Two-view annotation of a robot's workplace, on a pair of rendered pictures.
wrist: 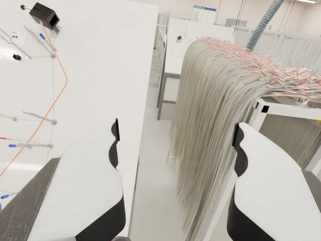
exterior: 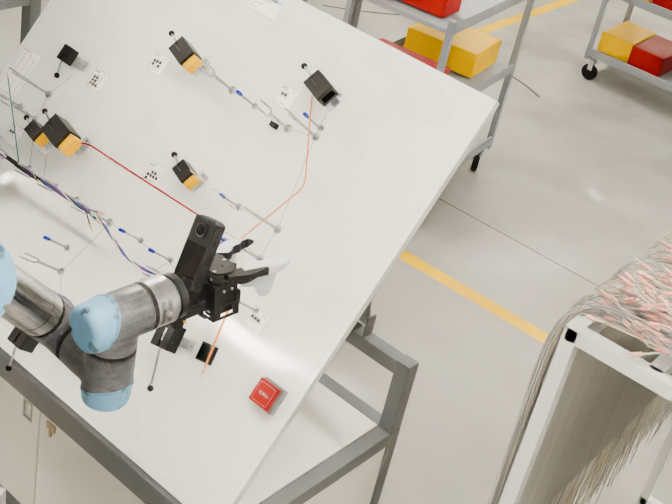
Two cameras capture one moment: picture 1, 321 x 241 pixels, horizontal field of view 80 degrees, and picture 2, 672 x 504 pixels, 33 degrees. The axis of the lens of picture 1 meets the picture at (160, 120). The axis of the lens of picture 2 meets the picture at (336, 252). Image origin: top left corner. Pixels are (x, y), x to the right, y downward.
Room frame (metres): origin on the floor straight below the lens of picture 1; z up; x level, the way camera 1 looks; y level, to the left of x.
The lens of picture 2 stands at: (-1.03, -1.06, 2.57)
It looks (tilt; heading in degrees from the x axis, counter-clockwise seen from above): 32 degrees down; 39
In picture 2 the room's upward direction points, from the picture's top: 13 degrees clockwise
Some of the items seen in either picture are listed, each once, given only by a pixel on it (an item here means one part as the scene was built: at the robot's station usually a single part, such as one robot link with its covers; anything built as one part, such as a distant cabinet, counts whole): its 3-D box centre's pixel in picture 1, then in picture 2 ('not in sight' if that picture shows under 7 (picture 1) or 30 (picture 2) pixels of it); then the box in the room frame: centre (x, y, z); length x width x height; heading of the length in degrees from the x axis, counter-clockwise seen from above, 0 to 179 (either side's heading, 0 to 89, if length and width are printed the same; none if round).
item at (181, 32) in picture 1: (195, 74); not in sight; (3.50, -0.49, 0.83); 1.18 x 0.72 x 1.65; 97
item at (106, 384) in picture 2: not in sight; (101, 365); (-0.19, 0.00, 1.46); 0.11 x 0.08 x 0.11; 91
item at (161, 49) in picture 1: (168, 42); not in sight; (7.04, 0.18, 0.90); 5.24 x 0.59 x 1.79; 7
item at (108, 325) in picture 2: not in sight; (113, 319); (-0.19, -0.02, 1.56); 0.11 x 0.08 x 0.09; 1
